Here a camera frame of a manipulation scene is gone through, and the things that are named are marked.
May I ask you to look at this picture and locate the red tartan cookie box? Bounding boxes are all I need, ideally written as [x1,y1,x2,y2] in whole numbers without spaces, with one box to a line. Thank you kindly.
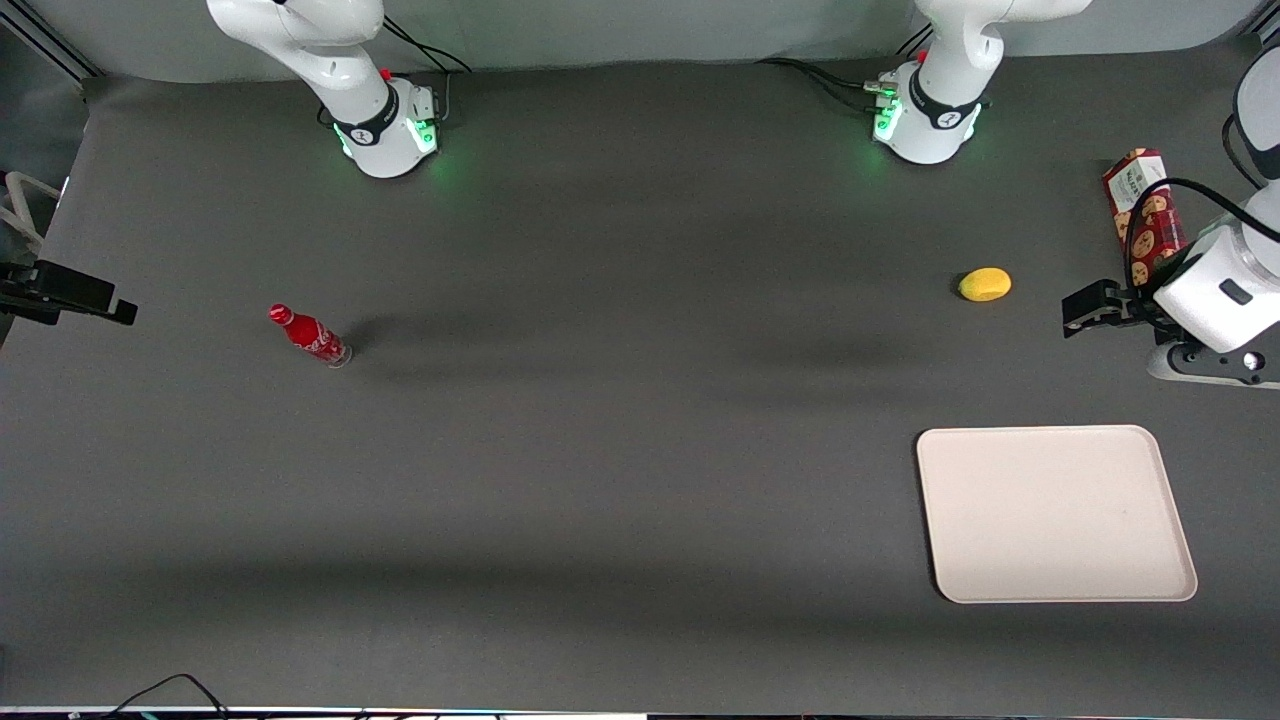
[1102,148,1190,287]

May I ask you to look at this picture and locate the beige plastic tray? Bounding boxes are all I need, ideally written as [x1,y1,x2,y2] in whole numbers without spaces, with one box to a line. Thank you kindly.
[916,425,1199,605]

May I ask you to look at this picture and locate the yellow lemon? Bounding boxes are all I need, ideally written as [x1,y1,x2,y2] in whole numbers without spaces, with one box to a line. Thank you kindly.
[958,267,1013,303]

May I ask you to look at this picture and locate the white curved tube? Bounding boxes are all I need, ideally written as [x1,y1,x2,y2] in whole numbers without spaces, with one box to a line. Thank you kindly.
[0,171,64,257]

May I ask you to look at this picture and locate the red cola bottle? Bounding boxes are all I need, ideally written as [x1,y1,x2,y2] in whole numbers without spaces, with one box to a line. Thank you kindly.
[268,304,354,369]

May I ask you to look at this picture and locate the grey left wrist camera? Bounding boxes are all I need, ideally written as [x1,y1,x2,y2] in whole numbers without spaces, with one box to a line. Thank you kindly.
[1147,340,1280,390]

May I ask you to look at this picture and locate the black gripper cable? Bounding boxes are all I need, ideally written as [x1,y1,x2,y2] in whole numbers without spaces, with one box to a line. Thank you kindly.
[1124,177,1280,293]

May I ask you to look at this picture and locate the aluminium frame rail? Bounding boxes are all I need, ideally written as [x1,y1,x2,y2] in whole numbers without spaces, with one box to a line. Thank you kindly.
[0,0,103,83]

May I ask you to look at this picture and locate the black left arm base cables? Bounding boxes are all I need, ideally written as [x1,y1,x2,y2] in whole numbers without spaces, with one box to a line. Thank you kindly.
[757,20,936,114]

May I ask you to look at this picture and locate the black arm base cables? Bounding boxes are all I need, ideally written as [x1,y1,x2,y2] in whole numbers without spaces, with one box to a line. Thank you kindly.
[757,20,936,114]
[383,15,473,124]

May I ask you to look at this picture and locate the black table edge cable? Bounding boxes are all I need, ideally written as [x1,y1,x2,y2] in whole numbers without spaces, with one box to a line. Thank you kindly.
[100,673,233,720]

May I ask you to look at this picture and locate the black right arm base cables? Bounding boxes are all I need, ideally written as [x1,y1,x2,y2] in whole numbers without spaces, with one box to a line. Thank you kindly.
[383,15,473,124]

